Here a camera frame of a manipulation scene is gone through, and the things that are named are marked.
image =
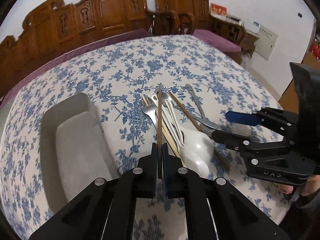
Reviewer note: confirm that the small metal spoon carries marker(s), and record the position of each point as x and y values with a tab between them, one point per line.
197	102

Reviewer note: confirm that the white wall cabinet door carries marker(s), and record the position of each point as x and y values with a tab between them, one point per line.
266	42

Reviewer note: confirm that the wooden side table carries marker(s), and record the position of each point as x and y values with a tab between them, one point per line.
235	33

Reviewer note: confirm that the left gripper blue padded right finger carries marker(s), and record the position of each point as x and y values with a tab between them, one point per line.
215	209

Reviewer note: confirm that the dark brown chopstick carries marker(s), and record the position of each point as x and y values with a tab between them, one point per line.
159	128
222	161

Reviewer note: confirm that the red box on side table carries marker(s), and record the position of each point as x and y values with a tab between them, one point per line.
218	10

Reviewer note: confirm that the white plastic fork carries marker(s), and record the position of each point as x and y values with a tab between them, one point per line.
169	117

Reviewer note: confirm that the carved wooden armchair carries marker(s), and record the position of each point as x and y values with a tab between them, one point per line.
181	16

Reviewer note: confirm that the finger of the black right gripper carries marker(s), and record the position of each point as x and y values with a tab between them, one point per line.
230	139

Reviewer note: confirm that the purple sofa cushion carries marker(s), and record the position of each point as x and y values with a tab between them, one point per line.
131	35

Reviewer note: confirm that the blue floral tablecloth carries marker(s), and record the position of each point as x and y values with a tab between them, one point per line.
115	78

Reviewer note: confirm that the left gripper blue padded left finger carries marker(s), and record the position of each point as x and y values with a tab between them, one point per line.
104	209

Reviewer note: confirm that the white plastic spoon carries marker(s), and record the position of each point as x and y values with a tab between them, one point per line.
196	147

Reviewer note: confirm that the carved wooden sofa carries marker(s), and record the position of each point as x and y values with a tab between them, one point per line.
54	28

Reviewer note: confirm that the purple armchair cushion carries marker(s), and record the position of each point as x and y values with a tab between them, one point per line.
216	41

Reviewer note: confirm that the metal rectangular tray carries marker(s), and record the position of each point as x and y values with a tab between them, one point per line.
73	150

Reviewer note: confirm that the metal fork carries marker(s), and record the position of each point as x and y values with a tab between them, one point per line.
149	108

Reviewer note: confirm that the light bamboo chopstick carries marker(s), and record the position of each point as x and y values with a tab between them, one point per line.
171	142

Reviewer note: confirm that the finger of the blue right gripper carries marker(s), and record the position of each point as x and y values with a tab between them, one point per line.
276	120

